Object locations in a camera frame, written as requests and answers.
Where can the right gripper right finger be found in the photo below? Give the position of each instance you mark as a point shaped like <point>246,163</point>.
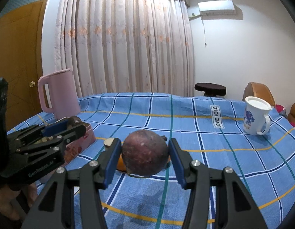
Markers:
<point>235,207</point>

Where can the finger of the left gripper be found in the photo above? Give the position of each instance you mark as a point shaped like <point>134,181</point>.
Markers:
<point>23,157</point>
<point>39,136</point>

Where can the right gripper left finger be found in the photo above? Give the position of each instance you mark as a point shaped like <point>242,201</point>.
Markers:
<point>54,207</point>

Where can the dark mangosteen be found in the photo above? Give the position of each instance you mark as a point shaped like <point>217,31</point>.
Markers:
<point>74,121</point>

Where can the large orange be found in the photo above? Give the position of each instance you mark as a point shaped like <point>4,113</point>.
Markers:
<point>120,165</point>

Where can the cut dark fruit front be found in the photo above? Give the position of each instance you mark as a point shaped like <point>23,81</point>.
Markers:
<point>108,142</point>

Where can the purple passion fruit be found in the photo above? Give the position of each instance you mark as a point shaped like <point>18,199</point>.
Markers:
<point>145,153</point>

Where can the person left hand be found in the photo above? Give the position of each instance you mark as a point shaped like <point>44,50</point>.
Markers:
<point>7,196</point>

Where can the pink metal tin box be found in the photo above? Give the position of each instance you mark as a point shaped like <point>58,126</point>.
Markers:
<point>76,147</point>

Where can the pink electric kettle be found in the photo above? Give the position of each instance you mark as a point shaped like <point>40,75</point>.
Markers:
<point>62,94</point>

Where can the blue plaid tablecloth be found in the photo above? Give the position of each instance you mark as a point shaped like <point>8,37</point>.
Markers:
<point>211,131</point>

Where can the wooden door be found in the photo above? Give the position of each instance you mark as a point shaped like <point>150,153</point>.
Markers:
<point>18,62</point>

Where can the white blue floral mug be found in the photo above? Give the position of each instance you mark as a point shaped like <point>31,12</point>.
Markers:
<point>256,118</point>

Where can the dark round stool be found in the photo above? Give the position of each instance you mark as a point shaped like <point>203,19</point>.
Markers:
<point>211,89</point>

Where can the brown leather chair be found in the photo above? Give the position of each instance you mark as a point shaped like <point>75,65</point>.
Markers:
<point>259,90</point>

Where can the pink floral curtain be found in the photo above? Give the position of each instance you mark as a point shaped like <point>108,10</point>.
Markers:
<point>126,46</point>

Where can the white air conditioner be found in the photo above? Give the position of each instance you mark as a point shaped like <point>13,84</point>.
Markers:
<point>221,7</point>

